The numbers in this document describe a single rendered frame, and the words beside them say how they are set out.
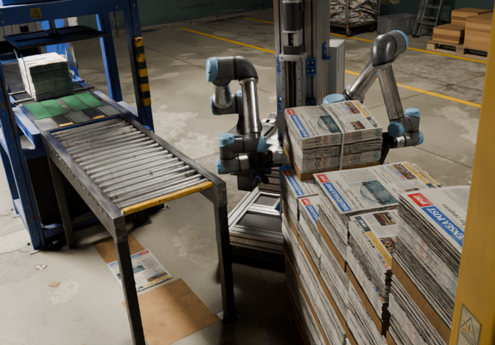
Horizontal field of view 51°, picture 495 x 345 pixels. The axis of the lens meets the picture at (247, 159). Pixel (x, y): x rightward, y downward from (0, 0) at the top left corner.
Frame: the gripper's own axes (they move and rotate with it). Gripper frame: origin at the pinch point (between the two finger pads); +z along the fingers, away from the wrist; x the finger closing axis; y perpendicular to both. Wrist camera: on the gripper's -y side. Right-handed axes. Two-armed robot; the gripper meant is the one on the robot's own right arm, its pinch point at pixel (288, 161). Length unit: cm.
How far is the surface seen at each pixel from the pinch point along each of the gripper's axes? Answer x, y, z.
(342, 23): 690, 91, 307
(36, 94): 170, 40, -142
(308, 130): -25.1, 17.9, 3.3
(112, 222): -22, -10, -85
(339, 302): -81, -34, -8
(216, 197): -4.8, -11.0, -37.4
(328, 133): -29.5, 16.2, 11.1
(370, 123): -26.5, 17.7, 31.6
